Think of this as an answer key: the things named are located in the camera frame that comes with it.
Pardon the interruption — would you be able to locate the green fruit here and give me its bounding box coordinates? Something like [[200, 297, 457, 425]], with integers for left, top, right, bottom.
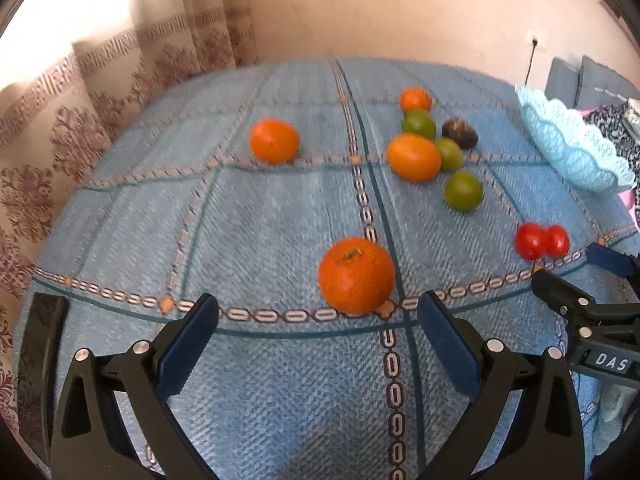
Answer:
[[434, 138, 465, 172], [444, 170, 484, 211], [401, 110, 436, 140]]

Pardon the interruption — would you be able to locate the small orange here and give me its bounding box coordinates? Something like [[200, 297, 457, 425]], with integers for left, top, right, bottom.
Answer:
[[399, 87, 433, 113]]

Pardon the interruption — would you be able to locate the red tomato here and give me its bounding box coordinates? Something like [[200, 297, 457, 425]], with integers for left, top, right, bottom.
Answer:
[[547, 224, 570, 258], [514, 222, 549, 261]]

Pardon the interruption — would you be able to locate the light blue lattice basket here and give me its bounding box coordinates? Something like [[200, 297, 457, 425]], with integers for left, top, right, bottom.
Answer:
[[514, 84, 637, 194]]

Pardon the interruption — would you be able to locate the oval orange fruit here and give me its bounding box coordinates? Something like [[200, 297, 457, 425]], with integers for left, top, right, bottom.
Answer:
[[386, 133, 442, 182]]

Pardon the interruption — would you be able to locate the black power cable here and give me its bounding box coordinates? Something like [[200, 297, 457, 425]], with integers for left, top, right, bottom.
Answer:
[[524, 39, 538, 86]]

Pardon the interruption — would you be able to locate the large orange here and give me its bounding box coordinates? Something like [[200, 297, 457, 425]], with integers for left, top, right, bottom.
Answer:
[[318, 237, 395, 316]]

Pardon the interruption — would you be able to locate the black chair back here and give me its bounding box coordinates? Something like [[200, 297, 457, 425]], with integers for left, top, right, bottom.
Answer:
[[17, 292, 68, 465]]

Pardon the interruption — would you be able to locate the green fruit back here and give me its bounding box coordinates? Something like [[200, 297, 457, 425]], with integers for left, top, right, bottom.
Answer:
[[401, 110, 436, 140]]

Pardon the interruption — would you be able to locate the dark brown passion fruit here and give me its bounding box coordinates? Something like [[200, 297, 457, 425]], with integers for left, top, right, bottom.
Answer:
[[442, 118, 478, 150]]

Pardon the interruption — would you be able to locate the pile of clothes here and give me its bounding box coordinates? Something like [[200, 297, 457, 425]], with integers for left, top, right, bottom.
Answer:
[[581, 96, 640, 226]]

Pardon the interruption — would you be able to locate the patterned beige curtain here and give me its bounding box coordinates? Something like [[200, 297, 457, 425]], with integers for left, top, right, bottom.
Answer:
[[1, 0, 257, 431]]

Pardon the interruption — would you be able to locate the blue checked bedspread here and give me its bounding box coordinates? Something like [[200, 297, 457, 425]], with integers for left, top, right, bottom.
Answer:
[[29, 58, 639, 479]]

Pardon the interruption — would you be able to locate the grey blue sofa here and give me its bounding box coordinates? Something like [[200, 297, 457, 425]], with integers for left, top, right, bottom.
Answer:
[[544, 55, 639, 110]]

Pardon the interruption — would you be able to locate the green fruit front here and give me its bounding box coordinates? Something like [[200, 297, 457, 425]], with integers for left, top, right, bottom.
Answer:
[[444, 170, 484, 211]]

